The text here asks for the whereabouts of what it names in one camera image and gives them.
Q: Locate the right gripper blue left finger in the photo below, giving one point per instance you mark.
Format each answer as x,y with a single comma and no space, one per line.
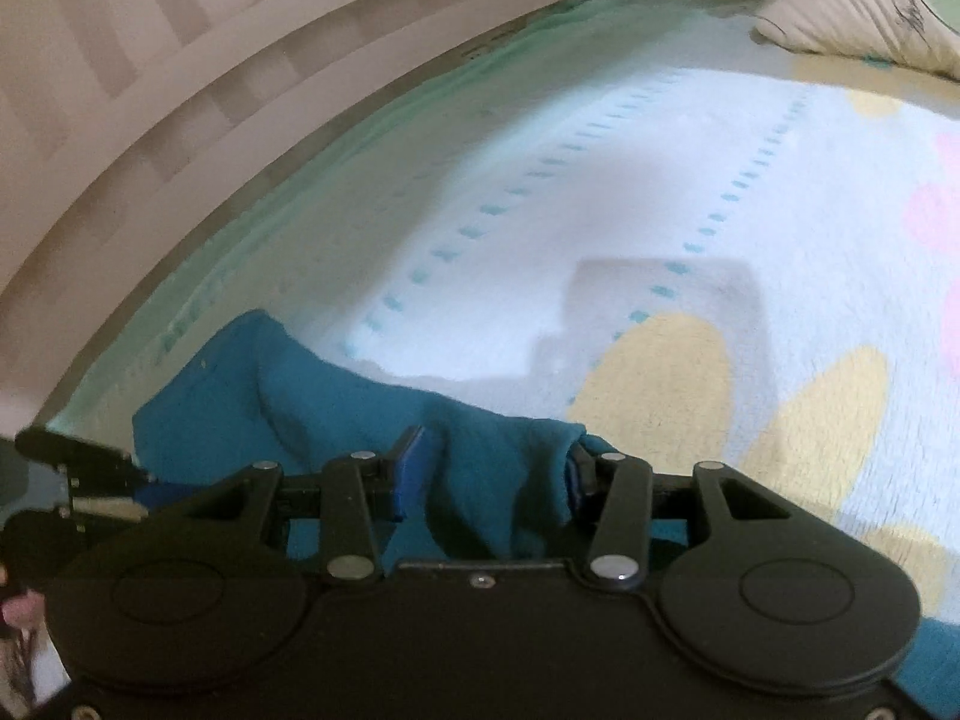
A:
365,495

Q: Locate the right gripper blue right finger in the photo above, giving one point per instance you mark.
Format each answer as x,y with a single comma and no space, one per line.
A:
609,527

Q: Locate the teal green pants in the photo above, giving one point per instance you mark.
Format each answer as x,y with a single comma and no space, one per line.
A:
450,464

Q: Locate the person's left hand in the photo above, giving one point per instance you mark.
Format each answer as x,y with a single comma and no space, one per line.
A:
23,609

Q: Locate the floral bed sheet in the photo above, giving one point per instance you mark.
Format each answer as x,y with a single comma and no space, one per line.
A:
640,216

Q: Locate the lower leaf print pillow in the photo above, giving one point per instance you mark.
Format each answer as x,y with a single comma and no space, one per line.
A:
917,34

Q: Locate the beige slatted bed frame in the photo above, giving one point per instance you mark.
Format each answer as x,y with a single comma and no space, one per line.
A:
128,124

